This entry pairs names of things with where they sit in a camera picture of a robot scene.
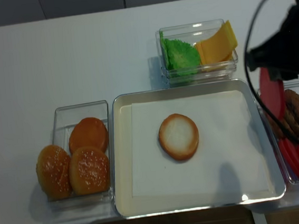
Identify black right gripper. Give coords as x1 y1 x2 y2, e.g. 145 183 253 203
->
247 3 299 81

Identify clear lettuce cheese container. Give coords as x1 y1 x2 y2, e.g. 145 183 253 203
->
156 19 238 86

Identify green lettuce leaf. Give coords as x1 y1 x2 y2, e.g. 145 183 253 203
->
159 31 201 77

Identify clear patty tomato container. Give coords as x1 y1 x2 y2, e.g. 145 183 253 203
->
254 81 299 188

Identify brown meat patties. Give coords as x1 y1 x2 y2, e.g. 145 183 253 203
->
279 89 299 138

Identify yellow cheese slices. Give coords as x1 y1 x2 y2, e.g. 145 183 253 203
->
195 20 238 72

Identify red tomato slices in container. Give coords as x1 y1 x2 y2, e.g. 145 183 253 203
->
259 69 299 178

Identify white paper sheet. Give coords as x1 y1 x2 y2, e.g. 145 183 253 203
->
131 90 269 197

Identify plain bun bottom in container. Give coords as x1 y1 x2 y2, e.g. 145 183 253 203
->
69 117 109 154

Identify silver metal tray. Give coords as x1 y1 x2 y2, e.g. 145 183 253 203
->
112 79 286 218

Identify sesame bun top right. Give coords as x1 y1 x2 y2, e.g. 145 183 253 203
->
69 147 110 196

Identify sesame bun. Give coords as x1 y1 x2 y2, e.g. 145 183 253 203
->
69 147 110 196
36 145 72 200

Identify sesame bun top left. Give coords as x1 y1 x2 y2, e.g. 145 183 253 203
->
36 145 72 200

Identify clear plastic bun container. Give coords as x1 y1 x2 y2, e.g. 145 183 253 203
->
38 101 115 224

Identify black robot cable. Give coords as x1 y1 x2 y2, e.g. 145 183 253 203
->
238 0 299 162

